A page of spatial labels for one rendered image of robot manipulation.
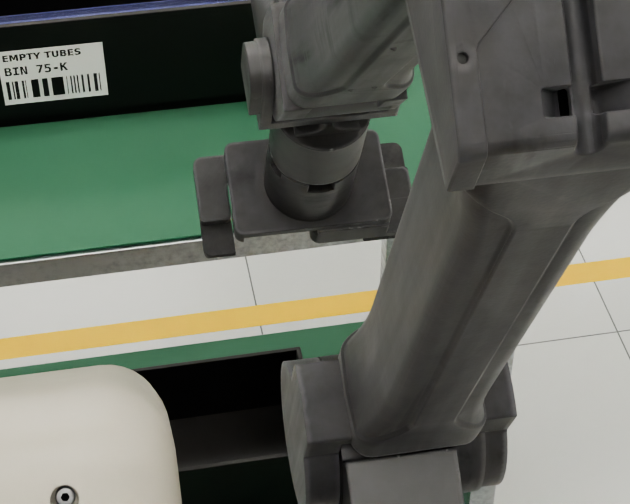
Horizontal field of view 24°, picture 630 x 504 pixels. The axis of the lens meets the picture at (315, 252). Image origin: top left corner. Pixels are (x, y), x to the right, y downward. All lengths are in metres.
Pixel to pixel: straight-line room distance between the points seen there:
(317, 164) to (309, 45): 0.15
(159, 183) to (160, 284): 1.28
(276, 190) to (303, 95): 0.19
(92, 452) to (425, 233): 0.15
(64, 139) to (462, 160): 1.02
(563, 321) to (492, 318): 2.03
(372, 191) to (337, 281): 1.65
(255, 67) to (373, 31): 0.21
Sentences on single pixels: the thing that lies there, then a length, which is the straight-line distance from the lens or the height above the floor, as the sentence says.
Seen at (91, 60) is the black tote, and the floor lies 1.02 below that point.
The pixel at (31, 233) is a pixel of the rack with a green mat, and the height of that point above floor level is 0.95.
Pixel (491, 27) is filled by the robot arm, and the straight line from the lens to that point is 0.39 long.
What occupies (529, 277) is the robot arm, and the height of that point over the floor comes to 1.47.
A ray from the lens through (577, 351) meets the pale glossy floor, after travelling 2.51.
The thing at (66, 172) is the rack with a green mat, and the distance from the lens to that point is 1.35.
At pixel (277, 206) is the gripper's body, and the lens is 0.93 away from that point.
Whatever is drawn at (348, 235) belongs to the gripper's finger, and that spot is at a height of 1.17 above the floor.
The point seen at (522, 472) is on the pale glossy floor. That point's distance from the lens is 2.32.
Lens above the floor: 1.80
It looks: 43 degrees down
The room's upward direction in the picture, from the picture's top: straight up
